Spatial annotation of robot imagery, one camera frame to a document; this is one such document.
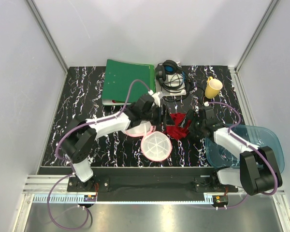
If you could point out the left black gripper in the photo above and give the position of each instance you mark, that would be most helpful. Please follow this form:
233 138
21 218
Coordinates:
164 119

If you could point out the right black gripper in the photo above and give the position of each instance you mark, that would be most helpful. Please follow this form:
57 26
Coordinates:
193 116

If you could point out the red bra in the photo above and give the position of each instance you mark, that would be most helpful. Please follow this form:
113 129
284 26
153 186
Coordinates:
174 130

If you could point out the white pink mesh laundry bag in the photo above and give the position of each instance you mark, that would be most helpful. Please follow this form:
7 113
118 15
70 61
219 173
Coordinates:
155 145

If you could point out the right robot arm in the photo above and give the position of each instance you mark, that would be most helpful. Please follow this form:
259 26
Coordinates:
258 171

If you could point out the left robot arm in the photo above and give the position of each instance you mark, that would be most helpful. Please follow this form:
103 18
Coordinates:
137 119

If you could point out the black blue headphones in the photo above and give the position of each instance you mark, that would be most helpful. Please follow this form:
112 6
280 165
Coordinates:
187 80

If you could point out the yellow mug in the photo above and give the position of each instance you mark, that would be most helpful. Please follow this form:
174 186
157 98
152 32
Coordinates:
213 87

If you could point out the grey book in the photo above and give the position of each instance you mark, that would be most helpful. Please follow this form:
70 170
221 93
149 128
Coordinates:
170 80

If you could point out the green folder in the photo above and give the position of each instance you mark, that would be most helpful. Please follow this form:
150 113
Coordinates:
118 78

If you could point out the blue transparent plastic bin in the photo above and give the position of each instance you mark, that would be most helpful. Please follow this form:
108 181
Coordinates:
217 156

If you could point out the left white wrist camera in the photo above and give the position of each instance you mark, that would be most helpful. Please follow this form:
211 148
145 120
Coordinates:
156 96

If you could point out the white slotted cable duct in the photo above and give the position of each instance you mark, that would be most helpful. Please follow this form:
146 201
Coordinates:
58 198

